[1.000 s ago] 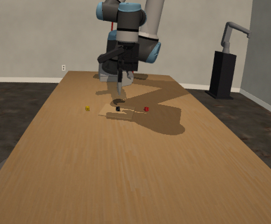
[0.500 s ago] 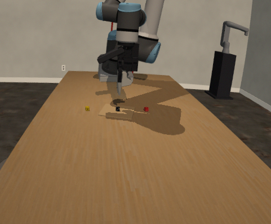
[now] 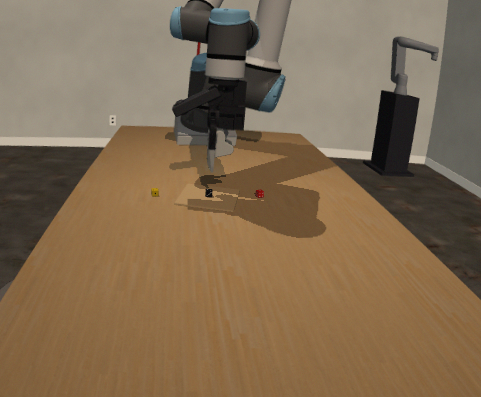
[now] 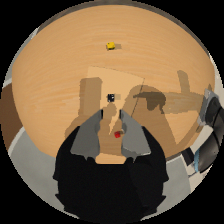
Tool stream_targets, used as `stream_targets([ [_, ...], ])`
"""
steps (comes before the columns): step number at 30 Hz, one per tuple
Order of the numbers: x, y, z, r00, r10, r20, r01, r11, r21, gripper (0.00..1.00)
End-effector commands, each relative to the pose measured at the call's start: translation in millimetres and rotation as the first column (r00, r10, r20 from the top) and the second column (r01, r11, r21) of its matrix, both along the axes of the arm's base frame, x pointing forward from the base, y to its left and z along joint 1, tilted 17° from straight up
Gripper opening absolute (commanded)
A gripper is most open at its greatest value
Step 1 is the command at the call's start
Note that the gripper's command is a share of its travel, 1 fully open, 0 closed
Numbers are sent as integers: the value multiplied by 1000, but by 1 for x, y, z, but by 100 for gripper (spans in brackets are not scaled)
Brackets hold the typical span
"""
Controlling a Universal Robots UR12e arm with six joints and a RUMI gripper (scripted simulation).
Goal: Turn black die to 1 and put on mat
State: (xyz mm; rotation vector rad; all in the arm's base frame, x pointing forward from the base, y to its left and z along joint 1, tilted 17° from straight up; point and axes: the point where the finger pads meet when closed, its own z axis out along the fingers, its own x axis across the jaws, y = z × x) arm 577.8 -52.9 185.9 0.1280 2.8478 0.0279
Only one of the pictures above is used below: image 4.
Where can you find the tan flat mat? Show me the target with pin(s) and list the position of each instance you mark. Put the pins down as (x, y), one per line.
(102, 81)

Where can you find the red die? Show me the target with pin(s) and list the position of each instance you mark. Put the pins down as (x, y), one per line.
(117, 134)

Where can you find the yellow die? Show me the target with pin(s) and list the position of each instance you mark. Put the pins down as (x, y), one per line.
(110, 45)

